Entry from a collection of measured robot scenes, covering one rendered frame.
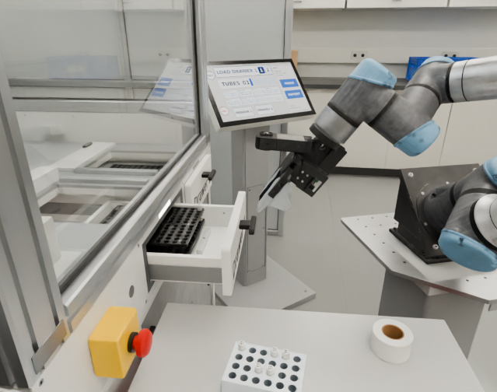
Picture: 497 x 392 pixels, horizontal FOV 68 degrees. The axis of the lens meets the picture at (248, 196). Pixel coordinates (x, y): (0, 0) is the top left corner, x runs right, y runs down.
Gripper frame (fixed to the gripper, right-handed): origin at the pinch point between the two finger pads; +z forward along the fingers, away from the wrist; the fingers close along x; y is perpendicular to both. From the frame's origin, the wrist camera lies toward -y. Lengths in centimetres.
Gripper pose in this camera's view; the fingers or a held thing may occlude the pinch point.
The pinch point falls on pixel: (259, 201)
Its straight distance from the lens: 79.8
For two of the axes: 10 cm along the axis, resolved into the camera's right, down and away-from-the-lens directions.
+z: -5.7, 7.3, 3.7
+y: 8.1, 5.6, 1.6
